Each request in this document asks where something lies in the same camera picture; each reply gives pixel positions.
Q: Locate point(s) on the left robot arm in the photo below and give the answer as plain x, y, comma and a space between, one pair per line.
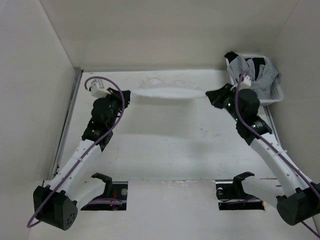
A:
58, 201

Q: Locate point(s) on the white tank top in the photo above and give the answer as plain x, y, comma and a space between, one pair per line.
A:
168, 89

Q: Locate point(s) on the white plastic laundry basket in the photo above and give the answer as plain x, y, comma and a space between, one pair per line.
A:
272, 97

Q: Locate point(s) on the black tank top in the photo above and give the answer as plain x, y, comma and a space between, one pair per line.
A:
238, 64

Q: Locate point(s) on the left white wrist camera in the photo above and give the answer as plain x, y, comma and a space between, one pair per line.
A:
97, 88

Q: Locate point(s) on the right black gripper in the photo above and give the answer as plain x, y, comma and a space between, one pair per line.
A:
217, 96

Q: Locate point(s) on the grey tank top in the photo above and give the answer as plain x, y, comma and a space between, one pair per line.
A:
262, 80

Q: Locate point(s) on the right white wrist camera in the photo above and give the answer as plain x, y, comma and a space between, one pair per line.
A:
245, 82

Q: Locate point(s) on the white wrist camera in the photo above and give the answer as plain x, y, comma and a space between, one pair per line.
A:
245, 82
97, 88

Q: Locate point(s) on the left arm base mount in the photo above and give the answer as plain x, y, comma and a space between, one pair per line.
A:
113, 198

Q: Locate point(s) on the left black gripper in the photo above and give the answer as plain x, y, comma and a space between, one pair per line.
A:
116, 95

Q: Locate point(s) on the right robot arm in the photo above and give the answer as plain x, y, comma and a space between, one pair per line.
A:
298, 197

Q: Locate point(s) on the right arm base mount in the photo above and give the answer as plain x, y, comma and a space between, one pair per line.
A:
232, 197

